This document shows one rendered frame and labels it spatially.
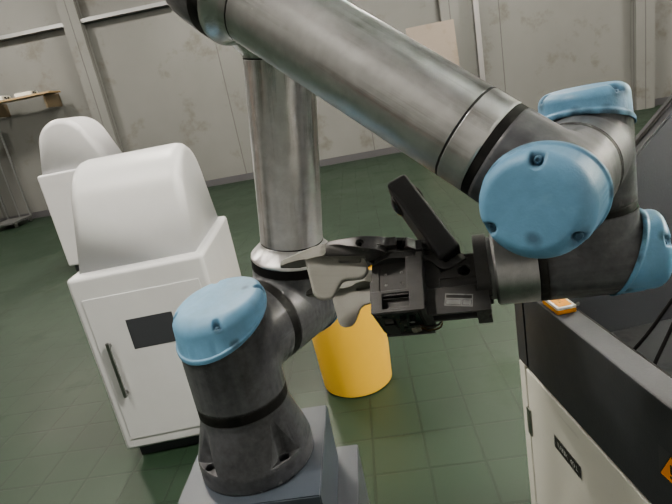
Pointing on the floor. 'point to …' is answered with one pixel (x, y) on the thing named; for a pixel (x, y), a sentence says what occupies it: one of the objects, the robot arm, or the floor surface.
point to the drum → (354, 356)
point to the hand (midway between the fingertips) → (304, 273)
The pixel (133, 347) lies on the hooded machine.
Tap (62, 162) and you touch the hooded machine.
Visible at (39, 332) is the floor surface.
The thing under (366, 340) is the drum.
